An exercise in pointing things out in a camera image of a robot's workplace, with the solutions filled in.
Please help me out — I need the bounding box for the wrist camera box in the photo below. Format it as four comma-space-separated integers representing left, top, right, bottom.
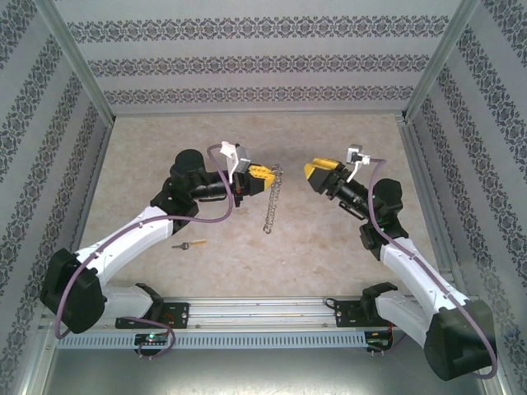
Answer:
347, 143, 374, 184
220, 141, 253, 186

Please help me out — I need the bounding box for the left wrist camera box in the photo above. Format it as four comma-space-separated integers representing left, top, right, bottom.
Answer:
220, 141, 253, 186

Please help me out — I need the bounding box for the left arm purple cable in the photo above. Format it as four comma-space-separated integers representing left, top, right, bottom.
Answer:
54, 143, 236, 360

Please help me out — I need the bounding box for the aluminium frame rail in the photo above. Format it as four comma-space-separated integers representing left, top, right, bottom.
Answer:
110, 107, 407, 119

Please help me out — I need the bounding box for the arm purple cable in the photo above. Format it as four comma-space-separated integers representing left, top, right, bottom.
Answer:
54, 143, 236, 360
361, 156, 499, 379

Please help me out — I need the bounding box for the aluminium frame bar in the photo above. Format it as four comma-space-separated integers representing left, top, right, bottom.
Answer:
483, 361, 518, 395
16, 324, 58, 395

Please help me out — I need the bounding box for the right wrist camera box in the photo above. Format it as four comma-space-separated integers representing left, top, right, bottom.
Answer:
347, 143, 374, 184

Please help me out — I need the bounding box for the aluminium mounting rail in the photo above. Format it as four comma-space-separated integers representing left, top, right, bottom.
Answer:
39, 296, 483, 330

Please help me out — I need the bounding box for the aluminium frame post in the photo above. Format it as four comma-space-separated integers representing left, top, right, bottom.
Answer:
401, 0, 482, 123
31, 0, 117, 124

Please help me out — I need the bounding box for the silver keyring chain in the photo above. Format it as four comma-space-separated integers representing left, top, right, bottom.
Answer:
262, 162, 286, 235

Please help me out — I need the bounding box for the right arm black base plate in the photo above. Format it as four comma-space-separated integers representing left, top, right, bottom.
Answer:
335, 299, 408, 329

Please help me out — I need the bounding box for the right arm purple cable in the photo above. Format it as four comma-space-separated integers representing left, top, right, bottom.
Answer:
361, 156, 499, 379

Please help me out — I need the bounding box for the grey metal sheet panel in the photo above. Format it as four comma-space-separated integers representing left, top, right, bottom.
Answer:
40, 348, 499, 395

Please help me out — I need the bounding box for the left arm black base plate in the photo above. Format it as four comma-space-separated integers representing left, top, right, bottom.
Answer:
114, 302, 191, 330

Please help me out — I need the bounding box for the grey slotted cable duct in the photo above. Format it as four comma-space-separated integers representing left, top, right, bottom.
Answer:
55, 332, 367, 350

